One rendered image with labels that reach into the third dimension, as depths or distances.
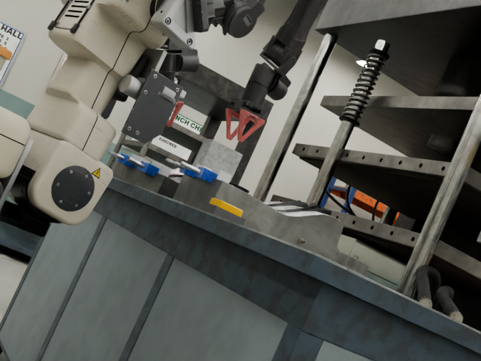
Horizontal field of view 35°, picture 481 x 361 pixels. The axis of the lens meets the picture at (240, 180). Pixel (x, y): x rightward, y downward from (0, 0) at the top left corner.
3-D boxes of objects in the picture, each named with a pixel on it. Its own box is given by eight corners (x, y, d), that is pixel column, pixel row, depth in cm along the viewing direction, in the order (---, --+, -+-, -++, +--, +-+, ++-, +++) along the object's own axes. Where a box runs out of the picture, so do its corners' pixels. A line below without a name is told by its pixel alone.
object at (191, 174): (164, 169, 197) (173, 150, 198) (158, 167, 202) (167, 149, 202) (207, 189, 203) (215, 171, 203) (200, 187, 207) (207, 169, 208)
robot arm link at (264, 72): (253, 58, 196) (271, 63, 193) (265, 68, 202) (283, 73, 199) (243, 82, 196) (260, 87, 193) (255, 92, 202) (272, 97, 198)
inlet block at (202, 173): (180, 173, 188) (189, 153, 188) (172, 171, 192) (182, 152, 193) (223, 195, 193) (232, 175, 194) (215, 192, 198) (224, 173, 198)
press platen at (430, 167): (459, 178, 239) (464, 163, 240) (291, 152, 338) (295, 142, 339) (603, 263, 270) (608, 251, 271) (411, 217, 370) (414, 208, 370)
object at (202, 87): (83, 285, 603) (192, 51, 620) (56, 252, 746) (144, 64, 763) (186, 326, 637) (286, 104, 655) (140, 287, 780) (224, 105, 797)
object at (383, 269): (336, 284, 268) (356, 238, 269) (298, 268, 292) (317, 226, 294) (436, 330, 289) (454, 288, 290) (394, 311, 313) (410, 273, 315)
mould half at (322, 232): (207, 214, 186) (230, 163, 187) (171, 200, 209) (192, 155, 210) (360, 286, 207) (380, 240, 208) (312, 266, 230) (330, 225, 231)
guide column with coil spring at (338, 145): (248, 342, 293) (382, 39, 304) (243, 337, 298) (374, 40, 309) (260, 346, 295) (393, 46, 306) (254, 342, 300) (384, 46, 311)
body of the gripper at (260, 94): (248, 116, 202) (259, 90, 203) (265, 117, 193) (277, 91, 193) (228, 105, 199) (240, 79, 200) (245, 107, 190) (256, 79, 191)
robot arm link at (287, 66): (272, 36, 197) (293, 54, 192) (290, 55, 206) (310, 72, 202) (240, 72, 198) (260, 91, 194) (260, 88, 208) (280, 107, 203)
